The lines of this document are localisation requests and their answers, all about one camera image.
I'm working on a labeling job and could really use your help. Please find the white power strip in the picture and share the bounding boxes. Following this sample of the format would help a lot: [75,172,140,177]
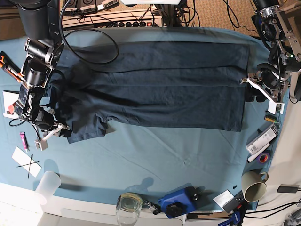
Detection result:
[62,10,165,29]

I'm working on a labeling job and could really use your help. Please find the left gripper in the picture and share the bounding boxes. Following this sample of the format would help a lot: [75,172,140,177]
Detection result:
[240,69,290,103]

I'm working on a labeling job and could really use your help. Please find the orange black utility knife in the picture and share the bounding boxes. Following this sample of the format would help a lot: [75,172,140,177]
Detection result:
[0,51,25,82]

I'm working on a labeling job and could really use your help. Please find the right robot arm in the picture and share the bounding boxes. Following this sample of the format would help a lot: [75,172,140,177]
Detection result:
[13,0,71,138]

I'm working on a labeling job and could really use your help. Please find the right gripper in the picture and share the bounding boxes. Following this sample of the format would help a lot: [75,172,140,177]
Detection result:
[30,108,72,141]

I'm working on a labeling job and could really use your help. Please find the dark blue T-shirt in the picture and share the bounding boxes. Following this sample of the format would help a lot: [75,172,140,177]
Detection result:
[46,41,249,143]

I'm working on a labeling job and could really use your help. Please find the blue plastic box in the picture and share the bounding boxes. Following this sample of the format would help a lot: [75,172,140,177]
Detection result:
[158,186,199,219]

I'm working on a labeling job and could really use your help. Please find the metal padlock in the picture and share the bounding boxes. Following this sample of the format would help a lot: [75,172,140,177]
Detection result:
[143,200,161,215]

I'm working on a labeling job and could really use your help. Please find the pink glue tube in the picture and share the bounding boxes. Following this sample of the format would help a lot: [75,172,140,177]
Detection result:
[19,132,29,153]

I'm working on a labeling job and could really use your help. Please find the clear glass jar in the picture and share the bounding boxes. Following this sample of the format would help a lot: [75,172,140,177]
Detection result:
[116,193,143,226]

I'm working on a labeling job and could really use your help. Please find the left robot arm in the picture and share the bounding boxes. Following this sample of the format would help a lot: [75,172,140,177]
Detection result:
[241,0,301,103]

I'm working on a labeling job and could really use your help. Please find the black hair pins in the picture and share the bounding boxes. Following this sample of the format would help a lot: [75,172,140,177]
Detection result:
[17,155,41,178]

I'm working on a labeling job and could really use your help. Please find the white paper card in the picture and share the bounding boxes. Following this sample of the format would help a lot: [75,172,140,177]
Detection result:
[12,147,41,178]

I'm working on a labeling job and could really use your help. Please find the white business card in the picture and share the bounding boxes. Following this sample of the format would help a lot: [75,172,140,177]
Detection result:
[213,190,234,209]

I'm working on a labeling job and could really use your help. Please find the beige ceramic mug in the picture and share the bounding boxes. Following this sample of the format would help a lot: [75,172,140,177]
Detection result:
[241,171,269,202]

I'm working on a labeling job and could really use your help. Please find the black remote control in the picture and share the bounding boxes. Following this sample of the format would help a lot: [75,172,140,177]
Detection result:
[223,190,245,213]

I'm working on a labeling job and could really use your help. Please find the grey packaged device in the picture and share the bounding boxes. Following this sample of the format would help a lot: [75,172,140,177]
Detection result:
[246,124,279,155]

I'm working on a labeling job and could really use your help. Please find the blue clamp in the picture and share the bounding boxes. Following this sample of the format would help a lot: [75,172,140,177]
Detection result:
[218,205,247,226]

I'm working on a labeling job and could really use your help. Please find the yellow black battery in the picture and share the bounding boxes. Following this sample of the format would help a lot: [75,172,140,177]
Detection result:
[264,115,278,123]

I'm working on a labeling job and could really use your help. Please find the purple tape roll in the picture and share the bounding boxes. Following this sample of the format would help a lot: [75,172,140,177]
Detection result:
[256,152,270,164]

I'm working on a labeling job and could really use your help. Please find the white notepad with red block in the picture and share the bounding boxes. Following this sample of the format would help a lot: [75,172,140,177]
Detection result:
[3,91,19,119]

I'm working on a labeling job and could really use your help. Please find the frosted plastic cup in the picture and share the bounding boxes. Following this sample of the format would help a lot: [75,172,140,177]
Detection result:
[35,171,62,205]

